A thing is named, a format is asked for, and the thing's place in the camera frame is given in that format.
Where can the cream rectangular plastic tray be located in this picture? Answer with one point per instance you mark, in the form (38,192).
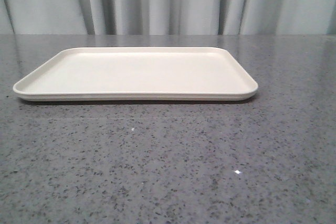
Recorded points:
(138,73)

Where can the pale grey pleated curtain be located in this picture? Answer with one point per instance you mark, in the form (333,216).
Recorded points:
(167,17)

